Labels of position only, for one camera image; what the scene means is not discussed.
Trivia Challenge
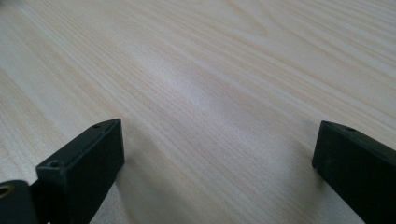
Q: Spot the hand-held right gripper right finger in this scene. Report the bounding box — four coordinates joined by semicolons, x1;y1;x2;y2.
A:
311;120;396;224

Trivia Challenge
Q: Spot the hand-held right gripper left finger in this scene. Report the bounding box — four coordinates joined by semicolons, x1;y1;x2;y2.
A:
35;118;126;224

